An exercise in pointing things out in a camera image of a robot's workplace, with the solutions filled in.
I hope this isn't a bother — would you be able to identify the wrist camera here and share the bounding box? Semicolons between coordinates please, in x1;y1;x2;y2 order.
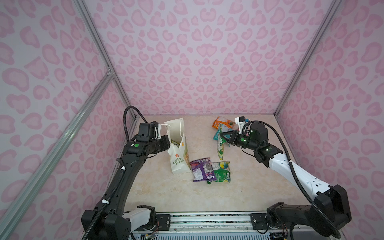
136;121;162;143
235;116;250;134

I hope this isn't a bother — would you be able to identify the aluminium frame post right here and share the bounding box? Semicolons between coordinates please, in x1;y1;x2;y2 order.
274;0;344;119

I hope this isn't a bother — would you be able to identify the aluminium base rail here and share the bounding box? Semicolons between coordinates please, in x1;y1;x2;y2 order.
80;210;346;240

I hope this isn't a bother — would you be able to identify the white paper bag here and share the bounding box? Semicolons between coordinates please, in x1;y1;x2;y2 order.
164;118;191;175

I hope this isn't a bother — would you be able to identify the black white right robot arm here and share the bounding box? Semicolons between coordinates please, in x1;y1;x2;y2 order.
220;121;352;239

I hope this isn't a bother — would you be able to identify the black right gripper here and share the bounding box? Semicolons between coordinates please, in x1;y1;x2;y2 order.
219;130;260;151

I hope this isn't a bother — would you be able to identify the aluminium diagonal frame bar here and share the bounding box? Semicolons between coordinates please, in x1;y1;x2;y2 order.
1;73;114;240

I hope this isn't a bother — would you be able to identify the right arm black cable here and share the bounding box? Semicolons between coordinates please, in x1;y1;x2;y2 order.
244;120;343;239

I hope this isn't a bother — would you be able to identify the orange snack packet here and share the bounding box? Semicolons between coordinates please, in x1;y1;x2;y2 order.
212;116;236;129

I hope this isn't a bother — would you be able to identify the green Fox's candy packet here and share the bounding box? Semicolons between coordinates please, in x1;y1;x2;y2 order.
171;140;181;148

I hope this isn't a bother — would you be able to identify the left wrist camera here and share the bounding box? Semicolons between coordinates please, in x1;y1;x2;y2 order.
136;121;162;143

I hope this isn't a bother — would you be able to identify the green candy packet bottom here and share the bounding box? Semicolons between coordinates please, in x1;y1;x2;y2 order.
212;162;231;183

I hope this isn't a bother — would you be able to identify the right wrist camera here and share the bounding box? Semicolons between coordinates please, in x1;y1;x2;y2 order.
235;116;250;134

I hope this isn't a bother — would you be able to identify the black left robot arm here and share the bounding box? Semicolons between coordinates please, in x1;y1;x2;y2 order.
81;136;171;240

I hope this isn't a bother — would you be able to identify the teal snack packet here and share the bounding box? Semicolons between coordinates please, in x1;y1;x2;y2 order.
213;129;229;144

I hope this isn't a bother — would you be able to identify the aluminium frame post left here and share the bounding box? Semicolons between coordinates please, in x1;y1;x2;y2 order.
73;0;131;107

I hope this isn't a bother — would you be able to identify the purple candy packet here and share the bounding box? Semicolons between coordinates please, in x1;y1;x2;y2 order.
190;158;217;183

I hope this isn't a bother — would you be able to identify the aluminium frame post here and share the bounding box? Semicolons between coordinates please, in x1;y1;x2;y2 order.
274;0;344;119
73;0;131;107

